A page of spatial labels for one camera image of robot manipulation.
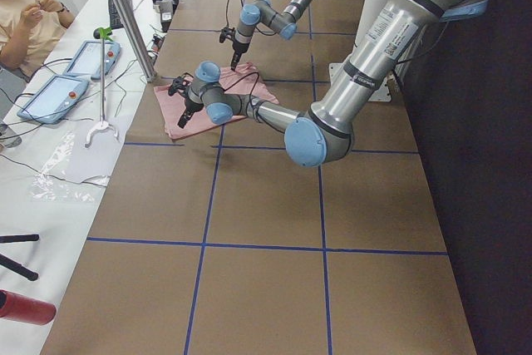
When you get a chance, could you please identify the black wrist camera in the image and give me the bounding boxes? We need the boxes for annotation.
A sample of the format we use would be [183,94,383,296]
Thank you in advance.
[168,73,194,97]
[219,27,235,43]

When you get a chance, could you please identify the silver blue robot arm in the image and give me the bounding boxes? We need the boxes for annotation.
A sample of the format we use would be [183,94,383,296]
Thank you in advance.
[170,0,488,167]
[219,0,312,71]

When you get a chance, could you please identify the person in beige shirt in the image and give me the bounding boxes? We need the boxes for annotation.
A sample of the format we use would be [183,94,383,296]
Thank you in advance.
[1,0,75,79]

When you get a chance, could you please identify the reacher grabber tool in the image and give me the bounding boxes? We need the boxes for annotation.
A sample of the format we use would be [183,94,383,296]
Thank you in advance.
[84,27,119,149]

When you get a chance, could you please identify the black tripod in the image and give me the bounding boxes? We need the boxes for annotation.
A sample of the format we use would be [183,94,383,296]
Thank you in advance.
[1,234,40,282]

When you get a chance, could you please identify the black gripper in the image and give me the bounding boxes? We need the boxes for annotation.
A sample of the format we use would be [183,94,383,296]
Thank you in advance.
[177,97,202,128]
[230,39,249,71]

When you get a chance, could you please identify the teach pendant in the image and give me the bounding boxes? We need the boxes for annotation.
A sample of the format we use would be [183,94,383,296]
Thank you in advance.
[63,40,121,80]
[17,75,89,124]

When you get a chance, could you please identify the clear plastic bag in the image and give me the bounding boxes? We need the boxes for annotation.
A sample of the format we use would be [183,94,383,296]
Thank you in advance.
[30,115,133,203]

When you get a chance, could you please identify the aluminium frame post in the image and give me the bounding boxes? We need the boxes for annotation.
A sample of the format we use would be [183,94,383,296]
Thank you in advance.
[113,0,157,82]

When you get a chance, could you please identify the far teach pendant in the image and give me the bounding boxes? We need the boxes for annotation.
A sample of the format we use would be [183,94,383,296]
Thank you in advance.
[63,40,121,80]

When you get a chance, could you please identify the red bottle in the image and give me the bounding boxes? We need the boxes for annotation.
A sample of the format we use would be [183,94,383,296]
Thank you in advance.
[1,289,57,325]

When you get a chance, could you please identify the near teach pendant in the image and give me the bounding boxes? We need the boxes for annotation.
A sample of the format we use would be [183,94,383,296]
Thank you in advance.
[17,75,89,124]

